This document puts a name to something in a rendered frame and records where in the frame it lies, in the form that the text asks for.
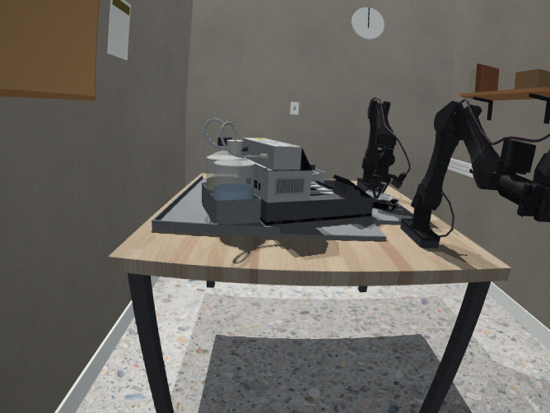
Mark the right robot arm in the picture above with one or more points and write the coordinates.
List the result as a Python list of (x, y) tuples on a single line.
[(378, 136)]

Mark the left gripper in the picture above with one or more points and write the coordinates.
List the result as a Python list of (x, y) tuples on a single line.
[(535, 199)]

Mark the white rectangular well plate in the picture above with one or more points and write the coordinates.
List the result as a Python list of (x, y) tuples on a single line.
[(383, 196)]

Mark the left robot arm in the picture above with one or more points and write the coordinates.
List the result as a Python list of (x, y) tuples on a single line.
[(486, 163)]

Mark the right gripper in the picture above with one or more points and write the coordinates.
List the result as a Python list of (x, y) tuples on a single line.
[(381, 171)]

